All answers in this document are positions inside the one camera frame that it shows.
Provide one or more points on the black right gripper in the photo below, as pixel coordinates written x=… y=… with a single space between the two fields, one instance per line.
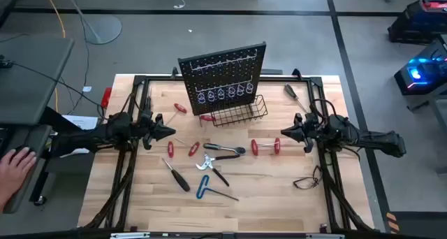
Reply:
x=314 y=132

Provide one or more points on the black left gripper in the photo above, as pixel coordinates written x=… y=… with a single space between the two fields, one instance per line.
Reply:
x=146 y=132

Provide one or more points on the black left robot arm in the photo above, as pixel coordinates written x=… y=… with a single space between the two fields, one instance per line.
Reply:
x=91 y=137

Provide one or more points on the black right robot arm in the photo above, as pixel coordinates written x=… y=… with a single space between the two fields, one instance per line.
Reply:
x=370 y=141

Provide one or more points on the red plastic block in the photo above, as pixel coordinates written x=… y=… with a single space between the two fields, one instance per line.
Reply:
x=106 y=98

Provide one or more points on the white paper sheet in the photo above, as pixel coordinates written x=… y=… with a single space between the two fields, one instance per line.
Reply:
x=84 y=122

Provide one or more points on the small white tag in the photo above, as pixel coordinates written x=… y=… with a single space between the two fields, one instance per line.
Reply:
x=87 y=89

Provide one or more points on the black perforated pegboard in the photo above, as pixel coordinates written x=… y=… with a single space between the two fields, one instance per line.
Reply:
x=227 y=74

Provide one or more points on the grey round floor stand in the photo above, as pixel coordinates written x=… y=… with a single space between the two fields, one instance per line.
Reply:
x=104 y=29

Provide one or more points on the grey low desk panel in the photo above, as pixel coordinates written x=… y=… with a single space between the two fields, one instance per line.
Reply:
x=40 y=137

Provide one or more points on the black desk leg with caster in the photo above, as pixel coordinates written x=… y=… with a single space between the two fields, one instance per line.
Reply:
x=40 y=183

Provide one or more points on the grey desk top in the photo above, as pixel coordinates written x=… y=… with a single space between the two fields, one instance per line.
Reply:
x=31 y=85

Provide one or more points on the black computer blue lights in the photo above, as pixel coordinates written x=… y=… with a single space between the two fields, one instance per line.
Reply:
x=426 y=74

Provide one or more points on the person's hand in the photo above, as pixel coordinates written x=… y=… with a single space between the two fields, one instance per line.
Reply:
x=14 y=172

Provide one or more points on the black mat hazard stripes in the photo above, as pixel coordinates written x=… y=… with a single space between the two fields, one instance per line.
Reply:
x=419 y=225

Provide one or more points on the black toolbox red lid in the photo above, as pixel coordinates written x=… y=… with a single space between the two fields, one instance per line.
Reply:
x=415 y=26

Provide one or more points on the small black desk device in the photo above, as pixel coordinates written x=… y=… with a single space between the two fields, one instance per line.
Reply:
x=5 y=62

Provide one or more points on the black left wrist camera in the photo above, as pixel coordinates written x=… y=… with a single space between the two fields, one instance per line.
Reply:
x=146 y=118

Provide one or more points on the black metal table frame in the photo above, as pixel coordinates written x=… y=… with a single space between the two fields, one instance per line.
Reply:
x=160 y=79

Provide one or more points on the silver straight hook rail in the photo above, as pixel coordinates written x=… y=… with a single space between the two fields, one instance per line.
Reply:
x=223 y=64

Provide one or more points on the silver aluminium rail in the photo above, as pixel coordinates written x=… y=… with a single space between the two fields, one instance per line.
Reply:
x=129 y=235

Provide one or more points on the grey metal desk frame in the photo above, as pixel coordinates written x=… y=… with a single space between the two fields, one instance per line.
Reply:
x=440 y=127

